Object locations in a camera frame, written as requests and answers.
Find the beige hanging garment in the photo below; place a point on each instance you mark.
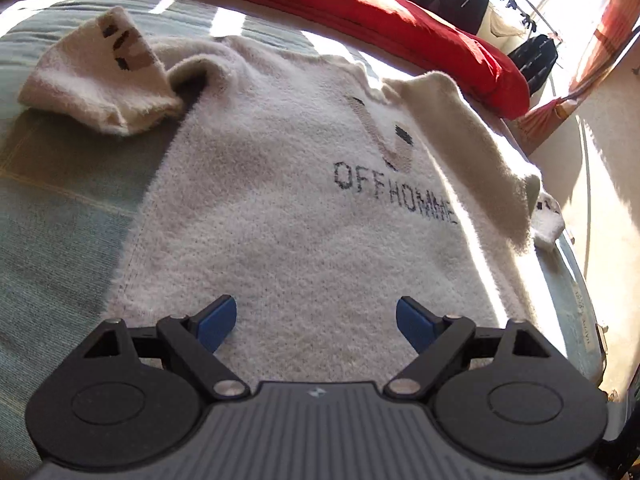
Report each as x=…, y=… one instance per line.
x=497, y=25

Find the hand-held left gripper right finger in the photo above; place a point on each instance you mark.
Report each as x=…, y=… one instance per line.
x=415, y=322

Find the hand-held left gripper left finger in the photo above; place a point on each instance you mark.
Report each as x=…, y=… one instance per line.
x=217, y=320

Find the orange curtain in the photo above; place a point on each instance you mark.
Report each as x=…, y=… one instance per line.
x=605, y=35

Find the white fuzzy knit sweater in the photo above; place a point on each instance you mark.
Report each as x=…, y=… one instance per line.
x=280, y=240

